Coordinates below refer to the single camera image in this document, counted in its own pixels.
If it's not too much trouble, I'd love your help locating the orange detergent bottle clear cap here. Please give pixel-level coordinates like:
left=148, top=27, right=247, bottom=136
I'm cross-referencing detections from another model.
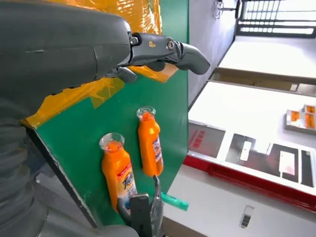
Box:
left=98, top=132, right=138, bottom=213
left=137, top=106, right=164, bottom=178

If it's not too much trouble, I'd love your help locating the yellow plastic bag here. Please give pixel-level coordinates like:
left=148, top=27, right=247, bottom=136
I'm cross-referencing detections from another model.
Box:
left=21, top=0, right=179, bottom=129

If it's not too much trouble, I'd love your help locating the green table mat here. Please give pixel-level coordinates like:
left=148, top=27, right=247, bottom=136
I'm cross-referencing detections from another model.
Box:
left=32, top=0, right=189, bottom=227

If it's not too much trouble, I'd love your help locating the floor outlet plate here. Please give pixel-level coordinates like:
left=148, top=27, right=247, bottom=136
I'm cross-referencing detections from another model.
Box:
left=238, top=205, right=255, bottom=230

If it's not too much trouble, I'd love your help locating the white red display cabinet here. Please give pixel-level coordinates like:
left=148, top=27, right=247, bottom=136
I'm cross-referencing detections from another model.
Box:
left=184, top=80, right=316, bottom=214

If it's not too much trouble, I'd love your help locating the orange product tray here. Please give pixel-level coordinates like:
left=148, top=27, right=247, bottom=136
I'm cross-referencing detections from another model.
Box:
left=285, top=104, right=316, bottom=135

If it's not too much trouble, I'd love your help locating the black window grille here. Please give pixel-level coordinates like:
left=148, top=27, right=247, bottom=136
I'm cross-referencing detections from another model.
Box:
left=235, top=0, right=316, bottom=39

